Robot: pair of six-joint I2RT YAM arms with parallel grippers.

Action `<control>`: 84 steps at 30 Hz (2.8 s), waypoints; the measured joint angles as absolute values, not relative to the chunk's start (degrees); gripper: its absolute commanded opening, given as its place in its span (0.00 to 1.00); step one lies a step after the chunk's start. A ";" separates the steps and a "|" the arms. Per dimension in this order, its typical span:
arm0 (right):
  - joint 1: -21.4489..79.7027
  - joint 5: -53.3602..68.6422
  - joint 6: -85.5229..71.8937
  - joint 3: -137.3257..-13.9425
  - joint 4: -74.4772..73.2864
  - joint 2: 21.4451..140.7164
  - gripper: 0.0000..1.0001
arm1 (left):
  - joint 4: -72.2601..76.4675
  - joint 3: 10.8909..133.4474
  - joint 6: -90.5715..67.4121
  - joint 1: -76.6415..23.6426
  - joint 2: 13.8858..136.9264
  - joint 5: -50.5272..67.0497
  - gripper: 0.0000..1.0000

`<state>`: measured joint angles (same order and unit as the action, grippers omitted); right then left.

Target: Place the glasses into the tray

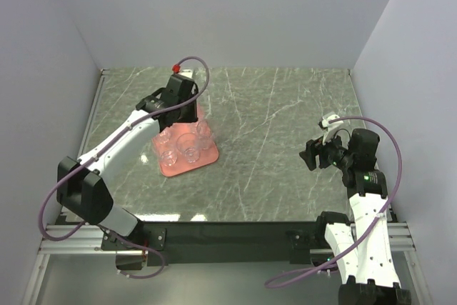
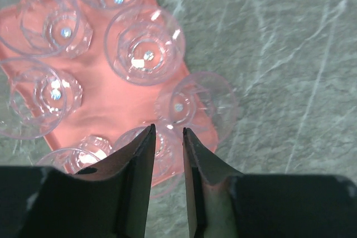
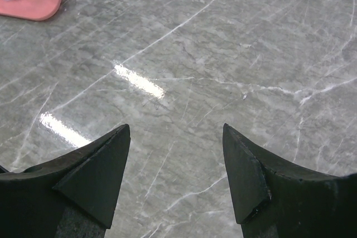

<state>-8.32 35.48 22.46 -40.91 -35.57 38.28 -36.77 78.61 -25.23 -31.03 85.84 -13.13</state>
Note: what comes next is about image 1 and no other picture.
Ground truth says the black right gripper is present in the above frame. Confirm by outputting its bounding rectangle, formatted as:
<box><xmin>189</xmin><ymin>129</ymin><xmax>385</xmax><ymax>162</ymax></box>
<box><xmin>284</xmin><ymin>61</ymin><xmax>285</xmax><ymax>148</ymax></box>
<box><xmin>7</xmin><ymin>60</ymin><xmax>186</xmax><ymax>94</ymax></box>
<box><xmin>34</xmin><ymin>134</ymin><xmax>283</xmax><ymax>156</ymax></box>
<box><xmin>298</xmin><ymin>128</ymin><xmax>354</xmax><ymax>170</ymax></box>

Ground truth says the clear glass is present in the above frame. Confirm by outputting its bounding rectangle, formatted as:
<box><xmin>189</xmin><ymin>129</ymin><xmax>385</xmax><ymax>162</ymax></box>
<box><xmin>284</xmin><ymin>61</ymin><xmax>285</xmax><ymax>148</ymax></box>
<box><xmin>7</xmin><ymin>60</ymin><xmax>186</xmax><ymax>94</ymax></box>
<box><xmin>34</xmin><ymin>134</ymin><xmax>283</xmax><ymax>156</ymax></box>
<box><xmin>158</xmin><ymin>146</ymin><xmax>178</xmax><ymax>166</ymax></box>
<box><xmin>176</xmin><ymin>133</ymin><xmax>200</xmax><ymax>163</ymax></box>
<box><xmin>196</xmin><ymin>120</ymin><xmax>214</xmax><ymax>150</ymax></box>
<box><xmin>154</xmin><ymin>129</ymin><xmax>171</xmax><ymax>145</ymax></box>

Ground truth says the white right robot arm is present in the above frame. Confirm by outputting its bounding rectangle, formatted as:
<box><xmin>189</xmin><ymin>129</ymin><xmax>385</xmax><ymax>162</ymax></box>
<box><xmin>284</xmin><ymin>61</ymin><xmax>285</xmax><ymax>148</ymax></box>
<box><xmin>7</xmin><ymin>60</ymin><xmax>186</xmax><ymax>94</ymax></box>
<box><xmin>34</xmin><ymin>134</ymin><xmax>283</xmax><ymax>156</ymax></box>
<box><xmin>299</xmin><ymin>129</ymin><xmax>412</xmax><ymax>304</ymax></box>

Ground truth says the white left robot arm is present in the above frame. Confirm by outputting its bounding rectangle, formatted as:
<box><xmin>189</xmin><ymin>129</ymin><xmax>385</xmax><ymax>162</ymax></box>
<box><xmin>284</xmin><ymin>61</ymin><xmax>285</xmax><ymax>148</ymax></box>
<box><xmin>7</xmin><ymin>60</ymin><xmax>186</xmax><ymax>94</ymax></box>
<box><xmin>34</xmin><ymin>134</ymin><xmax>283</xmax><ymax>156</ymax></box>
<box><xmin>56</xmin><ymin>70</ymin><xmax>199</xmax><ymax>249</ymax></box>

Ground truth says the pink plastic tray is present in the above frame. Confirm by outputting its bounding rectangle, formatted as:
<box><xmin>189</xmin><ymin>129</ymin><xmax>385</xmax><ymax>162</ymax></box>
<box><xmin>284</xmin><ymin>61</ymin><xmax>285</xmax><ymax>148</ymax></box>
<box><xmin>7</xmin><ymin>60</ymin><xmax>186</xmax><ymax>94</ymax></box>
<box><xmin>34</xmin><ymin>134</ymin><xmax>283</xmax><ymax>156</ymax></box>
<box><xmin>152</xmin><ymin>104</ymin><xmax>219</xmax><ymax>177</ymax></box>

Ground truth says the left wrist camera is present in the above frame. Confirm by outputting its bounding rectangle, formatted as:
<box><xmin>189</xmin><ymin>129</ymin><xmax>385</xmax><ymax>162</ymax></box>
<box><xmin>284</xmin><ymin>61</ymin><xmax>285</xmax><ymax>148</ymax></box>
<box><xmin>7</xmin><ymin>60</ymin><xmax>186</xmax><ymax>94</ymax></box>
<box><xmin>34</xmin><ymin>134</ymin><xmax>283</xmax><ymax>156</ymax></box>
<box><xmin>172</xmin><ymin>64</ymin><xmax>195</xmax><ymax>79</ymax></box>

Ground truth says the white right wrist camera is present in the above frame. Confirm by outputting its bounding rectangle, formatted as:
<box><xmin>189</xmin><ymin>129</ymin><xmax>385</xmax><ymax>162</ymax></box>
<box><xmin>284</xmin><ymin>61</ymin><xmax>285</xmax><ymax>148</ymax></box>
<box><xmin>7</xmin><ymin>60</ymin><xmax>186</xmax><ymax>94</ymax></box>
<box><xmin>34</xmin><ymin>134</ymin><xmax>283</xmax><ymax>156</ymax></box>
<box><xmin>318</xmin><ymin>112</ymin><xmax>341</xmax><ymax>144</ymax></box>

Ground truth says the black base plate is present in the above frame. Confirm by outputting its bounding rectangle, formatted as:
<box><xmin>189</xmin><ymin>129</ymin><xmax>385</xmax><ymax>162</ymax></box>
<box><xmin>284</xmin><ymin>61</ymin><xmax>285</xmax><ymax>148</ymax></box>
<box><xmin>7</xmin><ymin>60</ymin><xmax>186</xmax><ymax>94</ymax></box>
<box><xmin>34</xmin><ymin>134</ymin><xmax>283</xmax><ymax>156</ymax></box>
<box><xmin>99</xmin><ymin>221</ymin><xmax>340</xmax><ymax>272</ymax></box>

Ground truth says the aluminium mounting rail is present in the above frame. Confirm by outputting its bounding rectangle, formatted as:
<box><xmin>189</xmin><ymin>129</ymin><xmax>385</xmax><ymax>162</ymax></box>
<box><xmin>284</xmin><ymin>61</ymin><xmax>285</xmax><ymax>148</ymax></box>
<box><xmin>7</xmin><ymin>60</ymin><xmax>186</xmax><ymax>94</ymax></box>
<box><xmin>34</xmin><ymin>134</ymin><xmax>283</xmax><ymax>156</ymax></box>
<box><xmin>21</xmin><ymin>176</ymin><xmax>418</xmax><ymax>305</ymax></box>

